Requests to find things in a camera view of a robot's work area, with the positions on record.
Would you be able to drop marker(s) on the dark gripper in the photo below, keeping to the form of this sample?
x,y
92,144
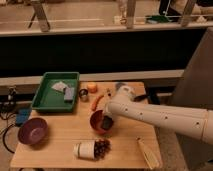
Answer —
x,y
108,116

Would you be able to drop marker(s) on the grey object behind arm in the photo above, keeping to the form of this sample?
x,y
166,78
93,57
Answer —
x,y
119,84

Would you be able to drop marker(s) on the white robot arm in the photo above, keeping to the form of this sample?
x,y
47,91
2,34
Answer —
x,y
192,122

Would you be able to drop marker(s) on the red bowl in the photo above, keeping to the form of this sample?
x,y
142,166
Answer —
x,y
99,124

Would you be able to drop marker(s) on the purple bowl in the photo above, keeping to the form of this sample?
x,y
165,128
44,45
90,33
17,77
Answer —
x,y
32,131

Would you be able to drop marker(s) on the orange carrot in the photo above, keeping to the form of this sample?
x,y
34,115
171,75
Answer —
x,y
96,101

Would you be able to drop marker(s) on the dark grape bunch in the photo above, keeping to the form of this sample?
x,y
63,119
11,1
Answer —
x,y
102,146

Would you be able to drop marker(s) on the orange round fruit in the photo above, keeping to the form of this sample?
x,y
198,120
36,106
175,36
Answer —
x,y
92,87

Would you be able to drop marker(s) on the white cup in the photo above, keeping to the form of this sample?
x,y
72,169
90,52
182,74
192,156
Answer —
x,y
84,150

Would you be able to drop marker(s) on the grey sponge block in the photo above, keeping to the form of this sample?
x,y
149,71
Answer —
x,y
68,94

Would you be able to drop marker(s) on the white cloth piece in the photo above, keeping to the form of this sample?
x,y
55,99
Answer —
x,y
59,86

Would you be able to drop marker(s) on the yellow corn cob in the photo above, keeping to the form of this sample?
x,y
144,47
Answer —
x,y
150,157

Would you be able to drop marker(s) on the green plastic tray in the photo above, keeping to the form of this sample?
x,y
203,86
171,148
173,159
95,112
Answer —
x,y
47,99

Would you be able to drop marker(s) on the blue box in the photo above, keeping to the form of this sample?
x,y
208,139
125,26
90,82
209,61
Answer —
x,y
22,116

